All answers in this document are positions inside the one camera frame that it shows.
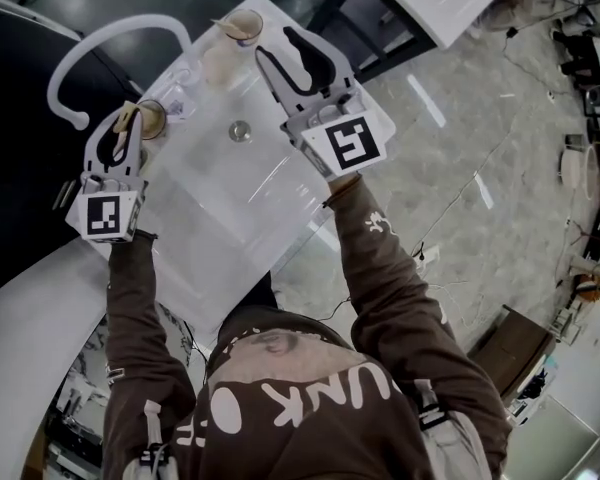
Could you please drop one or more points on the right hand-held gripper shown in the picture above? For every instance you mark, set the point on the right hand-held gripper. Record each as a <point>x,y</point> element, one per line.
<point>350,140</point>

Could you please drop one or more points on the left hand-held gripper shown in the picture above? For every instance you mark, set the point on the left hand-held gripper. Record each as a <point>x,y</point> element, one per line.
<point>102,213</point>

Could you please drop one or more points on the clear cup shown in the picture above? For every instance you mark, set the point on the clear cup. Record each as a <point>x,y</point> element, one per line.
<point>247,37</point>
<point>155,123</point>

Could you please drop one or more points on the person's left forearm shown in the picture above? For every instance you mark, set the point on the person's left forearm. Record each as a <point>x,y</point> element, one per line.
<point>130,293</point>

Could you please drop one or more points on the person's right forearm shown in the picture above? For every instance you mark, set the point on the person's right forearm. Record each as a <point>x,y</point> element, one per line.
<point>375,248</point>

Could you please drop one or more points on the metal drain plug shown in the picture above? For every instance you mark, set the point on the metal drain plug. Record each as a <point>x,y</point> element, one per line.
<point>240,131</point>

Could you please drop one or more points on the white washbasin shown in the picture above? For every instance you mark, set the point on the white washbasin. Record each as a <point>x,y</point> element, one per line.
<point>220,193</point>

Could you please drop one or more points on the white curved faucet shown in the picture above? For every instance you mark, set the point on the white curved faucet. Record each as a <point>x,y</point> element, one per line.
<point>130,20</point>

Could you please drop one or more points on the white power strip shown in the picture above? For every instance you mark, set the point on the white power strip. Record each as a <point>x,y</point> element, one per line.
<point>429,257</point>

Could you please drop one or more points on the person's brown sweatshirt torso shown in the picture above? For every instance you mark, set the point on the person's brown sweatshirt torso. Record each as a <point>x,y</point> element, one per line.
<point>305,408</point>

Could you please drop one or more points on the brown cabinet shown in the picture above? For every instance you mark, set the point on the brown cabinet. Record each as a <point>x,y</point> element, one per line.
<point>515,348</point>

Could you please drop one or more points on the white cabinet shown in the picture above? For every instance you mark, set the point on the white cabinet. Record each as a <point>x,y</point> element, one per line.
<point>570,438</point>

